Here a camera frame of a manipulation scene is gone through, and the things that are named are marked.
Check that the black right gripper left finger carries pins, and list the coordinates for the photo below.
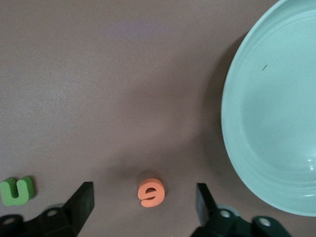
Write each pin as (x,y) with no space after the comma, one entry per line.
(79,209)

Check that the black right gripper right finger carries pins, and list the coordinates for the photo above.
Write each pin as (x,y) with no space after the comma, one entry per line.
(207,212)

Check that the orange foam letter e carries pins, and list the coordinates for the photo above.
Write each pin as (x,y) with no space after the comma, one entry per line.
(148,201)

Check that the green foam letter u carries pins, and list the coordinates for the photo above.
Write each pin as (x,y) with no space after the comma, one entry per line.
(14,201)

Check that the light green plate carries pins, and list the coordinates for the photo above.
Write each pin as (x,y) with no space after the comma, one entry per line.
(271,111)

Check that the brown table cover sheet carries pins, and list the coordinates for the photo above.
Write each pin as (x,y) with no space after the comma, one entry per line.
(98,74)

